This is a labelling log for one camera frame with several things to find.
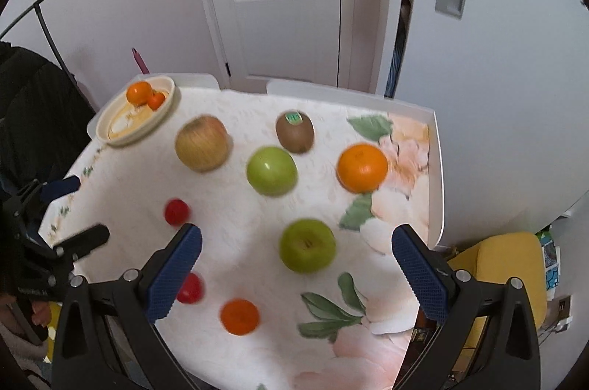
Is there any green apple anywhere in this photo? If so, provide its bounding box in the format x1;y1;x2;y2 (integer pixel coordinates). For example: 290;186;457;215
279;219;337;273
246;146;299;197

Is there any white panel door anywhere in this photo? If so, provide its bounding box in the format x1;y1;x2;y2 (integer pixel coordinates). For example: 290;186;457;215
186;0;385;94

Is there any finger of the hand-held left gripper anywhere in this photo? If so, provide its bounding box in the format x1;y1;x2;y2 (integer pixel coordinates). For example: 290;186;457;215
4;176;82;212
52;224;112;263

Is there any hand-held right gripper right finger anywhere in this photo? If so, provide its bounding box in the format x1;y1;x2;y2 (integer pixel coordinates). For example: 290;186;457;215
391;224;541;390

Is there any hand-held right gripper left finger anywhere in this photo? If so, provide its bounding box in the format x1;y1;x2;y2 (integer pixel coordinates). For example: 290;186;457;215
50;223;203;390

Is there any white table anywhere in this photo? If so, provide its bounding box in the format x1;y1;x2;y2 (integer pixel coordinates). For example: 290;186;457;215
39;72;446;390

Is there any cream white bowl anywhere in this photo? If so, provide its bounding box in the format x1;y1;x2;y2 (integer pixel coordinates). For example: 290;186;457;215
95;75;180;148

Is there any person's left hand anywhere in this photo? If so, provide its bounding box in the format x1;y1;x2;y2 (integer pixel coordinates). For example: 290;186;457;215
30;302;53;327

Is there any blue printed carton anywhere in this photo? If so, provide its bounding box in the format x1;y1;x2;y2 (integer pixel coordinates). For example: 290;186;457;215
540;229;563;294

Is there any yellow chair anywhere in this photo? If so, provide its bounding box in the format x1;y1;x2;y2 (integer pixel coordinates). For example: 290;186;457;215
444;232;548;372

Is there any brown kiwi with sticker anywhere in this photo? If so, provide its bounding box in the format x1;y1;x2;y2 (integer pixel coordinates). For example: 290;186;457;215
275;110;315;154

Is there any red cherry tomato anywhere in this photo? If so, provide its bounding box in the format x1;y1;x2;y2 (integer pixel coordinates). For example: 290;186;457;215
176;271;205;305
164;199;190;227

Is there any large orange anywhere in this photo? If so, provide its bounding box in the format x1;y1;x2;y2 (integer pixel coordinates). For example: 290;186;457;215
336;144;388;194

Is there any black clothes rack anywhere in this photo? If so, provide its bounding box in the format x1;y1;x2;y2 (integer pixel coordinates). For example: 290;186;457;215
0;0;93;115

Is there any pink long-handled tool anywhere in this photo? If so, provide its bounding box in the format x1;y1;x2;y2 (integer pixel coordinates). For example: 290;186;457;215
131;48;150;74

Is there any yellow red apple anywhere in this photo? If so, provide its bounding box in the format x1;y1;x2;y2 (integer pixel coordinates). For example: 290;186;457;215
175;115;231;173

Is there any mandarin orange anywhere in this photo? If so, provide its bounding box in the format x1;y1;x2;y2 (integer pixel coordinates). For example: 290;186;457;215
220;299;261;336
126;81;153;104

